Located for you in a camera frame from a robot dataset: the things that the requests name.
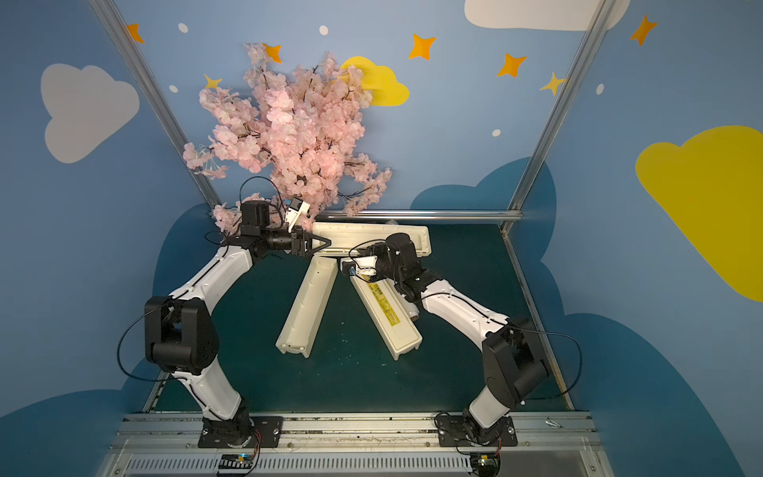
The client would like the right small circuit board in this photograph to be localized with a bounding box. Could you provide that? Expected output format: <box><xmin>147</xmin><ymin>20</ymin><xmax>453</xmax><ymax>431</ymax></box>
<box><xmin>469</xmin><ymin>453</ymin><xmax>501</xmax><ymax>477</ymax></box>

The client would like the aluminium rail base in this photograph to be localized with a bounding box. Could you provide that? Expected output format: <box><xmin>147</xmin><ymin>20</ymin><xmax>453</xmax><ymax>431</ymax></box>
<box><xmin>97</xmin><ymin>411</ymin><xmax>614</xmax><ymax>476</ymax></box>

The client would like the left small circuit board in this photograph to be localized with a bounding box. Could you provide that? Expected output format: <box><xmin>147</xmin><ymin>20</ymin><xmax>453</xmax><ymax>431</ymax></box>
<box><xmin>216</xmin><ymin>453</ymin><xmax>256</xmax><ymax>476</ymax></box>

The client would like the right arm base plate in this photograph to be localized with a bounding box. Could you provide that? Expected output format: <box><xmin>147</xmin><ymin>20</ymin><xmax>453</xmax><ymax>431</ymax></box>
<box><xmin>433</xmin><ymin>413</ymin><xmax>518</xmax><ymax>448</ymax></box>

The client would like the dispenser lid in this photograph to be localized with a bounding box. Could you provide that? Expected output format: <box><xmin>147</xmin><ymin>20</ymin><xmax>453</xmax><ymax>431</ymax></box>
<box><xmin>312</xmin><ymin>222</ymin><xmax>432</xmax><ymax>258</ymax></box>

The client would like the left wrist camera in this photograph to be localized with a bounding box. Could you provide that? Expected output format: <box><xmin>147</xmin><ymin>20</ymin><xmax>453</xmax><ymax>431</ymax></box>
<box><xmin>285</xmin><ymin>198</ymin><xmax>312</xmax><ymax>233</ymax></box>

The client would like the right white wrap dispenser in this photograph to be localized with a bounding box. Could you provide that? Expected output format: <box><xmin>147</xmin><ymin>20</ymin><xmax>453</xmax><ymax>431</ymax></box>
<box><xmin>350</xmin><ymin>276</ymin><xmax>422</xmax><ymax>361</ymax></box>

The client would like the pink cherry blossom tree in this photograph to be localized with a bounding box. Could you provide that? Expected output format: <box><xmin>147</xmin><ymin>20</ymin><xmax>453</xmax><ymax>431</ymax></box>
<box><xmin>182</xmin><ymin>43</ymin><xmax>393</xmax><ymax>230</ymax></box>

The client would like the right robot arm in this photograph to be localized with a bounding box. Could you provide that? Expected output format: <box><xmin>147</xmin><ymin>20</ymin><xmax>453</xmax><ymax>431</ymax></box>
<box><xmin>363</xmin><ymin>233</ymin><xmax>583</xmax><ymax>446</ymax></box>

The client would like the small circuit board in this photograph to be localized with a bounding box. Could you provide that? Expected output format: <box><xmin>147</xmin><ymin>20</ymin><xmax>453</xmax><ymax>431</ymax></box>
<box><xmin>469</xmin><ymin>453</ymin><xmax>501</xmax><ymax>477</ymax></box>
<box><xmin>216</xmin><ymin>453</ymin><xmax>256</xmax><ymax>476</ymax></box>

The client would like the dispenser base tray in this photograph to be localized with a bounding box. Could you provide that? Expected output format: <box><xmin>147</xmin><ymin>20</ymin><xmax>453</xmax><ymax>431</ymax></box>
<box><xmin>275</xmin><ymin>256</ymin><xmax>338</xmax><ymax>358</ymax></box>

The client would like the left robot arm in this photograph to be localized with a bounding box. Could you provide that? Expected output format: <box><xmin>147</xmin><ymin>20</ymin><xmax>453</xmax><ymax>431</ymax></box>
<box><xmin>140</xmin><ymin>200</ymin><xmax>332</xmax><ymax>450</ymax></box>

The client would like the plastic wrap roll inner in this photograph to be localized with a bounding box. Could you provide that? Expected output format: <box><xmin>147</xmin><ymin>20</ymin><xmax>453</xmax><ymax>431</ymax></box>
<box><xmin>401</xmin><ymin>298</ymin><xmax>419</xmax><ymax>321</ymax></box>

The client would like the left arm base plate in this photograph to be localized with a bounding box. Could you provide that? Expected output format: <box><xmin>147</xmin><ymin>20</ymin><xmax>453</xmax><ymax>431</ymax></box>
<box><xmin>198</xmin><ymin>415</ymin><xmax>284</xmax><ymax>449</ymax></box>

